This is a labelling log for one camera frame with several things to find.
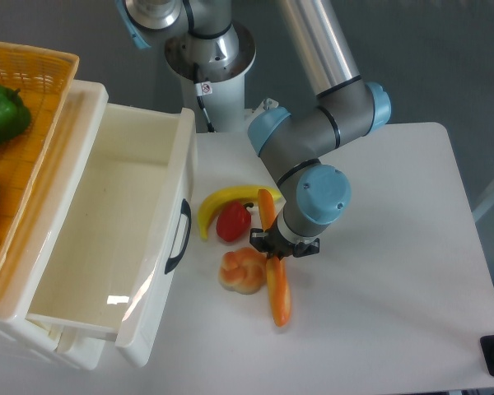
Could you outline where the white plastic drawer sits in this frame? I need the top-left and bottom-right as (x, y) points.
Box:
(27, 104), (197, 369)

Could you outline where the yellow plastic banana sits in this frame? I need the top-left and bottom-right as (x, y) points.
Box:
(197, 184), (282, 241)

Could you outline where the orange woven basket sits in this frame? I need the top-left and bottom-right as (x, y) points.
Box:
(0, 42), (79, 271)

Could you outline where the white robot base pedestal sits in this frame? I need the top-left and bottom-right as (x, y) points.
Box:
(165, 21), (256, 133)

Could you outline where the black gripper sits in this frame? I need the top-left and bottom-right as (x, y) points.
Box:
(249, 220), (320, 260)

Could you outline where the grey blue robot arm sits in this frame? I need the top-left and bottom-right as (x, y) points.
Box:
(116, 1), (391, 258)

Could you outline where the red plastic bell pepper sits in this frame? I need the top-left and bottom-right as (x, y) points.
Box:
(216, 201), (254, 243)

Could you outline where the black cable on pedestal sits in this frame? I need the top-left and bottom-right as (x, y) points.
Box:
(192, 61), (217, 133)

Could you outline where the long orange baguette bread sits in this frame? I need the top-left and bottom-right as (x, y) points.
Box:
(258, 189), (291, 328)

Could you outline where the round knotted bread roll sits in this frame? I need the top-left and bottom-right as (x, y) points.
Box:
(218, 247), (267, 295)

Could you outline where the white plastic drawer cabinet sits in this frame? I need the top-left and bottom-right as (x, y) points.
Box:
(0, 80), (108, 369)

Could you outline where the green plastic bell pepper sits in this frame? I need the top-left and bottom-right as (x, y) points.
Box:
(0, 85), (31, 145)

